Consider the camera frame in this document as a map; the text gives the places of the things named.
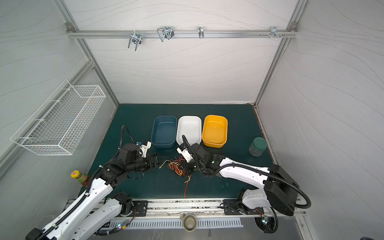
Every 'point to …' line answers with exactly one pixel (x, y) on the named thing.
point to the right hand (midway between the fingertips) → (181, 162)
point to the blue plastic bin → (164, 132)
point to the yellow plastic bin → (215, 131)
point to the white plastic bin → (191, 127)
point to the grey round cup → (189, 222)
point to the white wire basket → (58, 126)
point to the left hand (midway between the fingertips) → (165, 158)
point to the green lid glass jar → (257, 146)
